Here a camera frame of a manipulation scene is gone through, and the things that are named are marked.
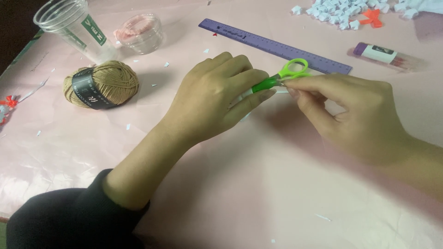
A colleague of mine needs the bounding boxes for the green scissors with white cap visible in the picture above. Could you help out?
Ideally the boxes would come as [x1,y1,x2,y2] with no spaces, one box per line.
[230,58,312,108]

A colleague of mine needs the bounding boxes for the purple plastic ruler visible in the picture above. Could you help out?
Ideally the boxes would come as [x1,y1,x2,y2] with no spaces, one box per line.
[198,18,353,75]

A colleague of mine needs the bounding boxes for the scattered white paper scraps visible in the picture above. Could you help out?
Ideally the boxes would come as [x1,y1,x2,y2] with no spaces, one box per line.
[35,48,333,243]

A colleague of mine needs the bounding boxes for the pink table cover sheet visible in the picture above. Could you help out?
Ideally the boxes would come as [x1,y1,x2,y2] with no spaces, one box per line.
[0,0,443,249]

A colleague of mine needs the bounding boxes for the stacked clear cups green label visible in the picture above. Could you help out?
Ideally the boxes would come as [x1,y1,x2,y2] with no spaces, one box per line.
[33,0,116,64]

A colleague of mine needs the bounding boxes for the beige yarn ball black label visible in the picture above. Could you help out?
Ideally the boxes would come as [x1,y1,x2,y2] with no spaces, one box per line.
[63,60,140,110]

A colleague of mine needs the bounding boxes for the person's right hand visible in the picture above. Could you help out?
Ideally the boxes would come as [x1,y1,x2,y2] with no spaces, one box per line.
[283,73,416,165]

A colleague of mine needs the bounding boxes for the small clear plastic cup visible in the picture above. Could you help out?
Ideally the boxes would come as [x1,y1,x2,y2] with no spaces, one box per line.
[116,14,164,55]

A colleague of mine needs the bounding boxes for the white paper sheet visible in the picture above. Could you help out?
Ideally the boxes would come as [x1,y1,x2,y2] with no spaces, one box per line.
[413,0,443,15]

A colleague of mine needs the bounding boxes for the long white paper strip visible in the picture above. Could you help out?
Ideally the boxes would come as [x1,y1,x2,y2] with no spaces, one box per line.
[18,77,50,103]

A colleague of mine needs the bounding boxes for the person's left hand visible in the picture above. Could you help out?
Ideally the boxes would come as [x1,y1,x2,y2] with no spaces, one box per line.
[157,52,277,147]

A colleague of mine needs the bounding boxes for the small red ribbon bow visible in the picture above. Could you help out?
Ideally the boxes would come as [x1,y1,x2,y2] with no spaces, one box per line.
[0,95,18,126]

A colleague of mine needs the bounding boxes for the pink paper pieces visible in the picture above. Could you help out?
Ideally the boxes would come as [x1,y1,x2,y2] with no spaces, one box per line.
[114,15,158,42]

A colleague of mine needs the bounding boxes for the pile of white paper stars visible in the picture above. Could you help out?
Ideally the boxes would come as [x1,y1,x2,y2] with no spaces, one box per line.
[291,0,420,30]

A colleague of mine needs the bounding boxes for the orange-red ribbon bow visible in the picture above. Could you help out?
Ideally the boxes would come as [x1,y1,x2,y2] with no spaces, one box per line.
[358,9,383,29]

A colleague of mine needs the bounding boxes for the glue stick with purple cap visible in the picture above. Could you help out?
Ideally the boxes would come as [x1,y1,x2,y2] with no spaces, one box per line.
[353,42,421,71]

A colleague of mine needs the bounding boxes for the person's black sleeve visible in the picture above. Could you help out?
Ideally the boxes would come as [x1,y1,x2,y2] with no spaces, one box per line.
[6,169,151,249]

